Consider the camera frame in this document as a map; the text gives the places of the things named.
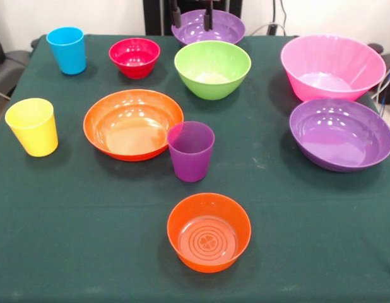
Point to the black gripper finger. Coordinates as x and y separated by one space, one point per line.
208 15
176 14

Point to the purple rounded deep bowl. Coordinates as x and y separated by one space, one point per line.
192 31

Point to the red small bowl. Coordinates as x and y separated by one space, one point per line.
134 63

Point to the purple plastic cup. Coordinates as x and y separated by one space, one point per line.
190 161

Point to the orange small bowl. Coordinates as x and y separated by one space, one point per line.
182 227

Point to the green bowl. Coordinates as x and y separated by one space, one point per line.
210 72

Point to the black power plug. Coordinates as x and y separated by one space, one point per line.
272 29

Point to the blue plastic cup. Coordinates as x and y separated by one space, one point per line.
68 53

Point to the orange wide shallow bowl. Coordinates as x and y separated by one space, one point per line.
132 126

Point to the pink large bowl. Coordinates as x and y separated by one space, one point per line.
330 69

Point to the black small knob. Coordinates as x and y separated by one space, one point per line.
34 43

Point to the black rounded object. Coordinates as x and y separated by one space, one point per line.
375 48

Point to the black office chair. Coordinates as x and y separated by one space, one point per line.
12 63

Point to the purple wide shallow bowl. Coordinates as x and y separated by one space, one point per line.
340 135

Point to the yellow plastic cup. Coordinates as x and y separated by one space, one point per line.
34 135

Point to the dark green table cloth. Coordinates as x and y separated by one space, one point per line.
87 236

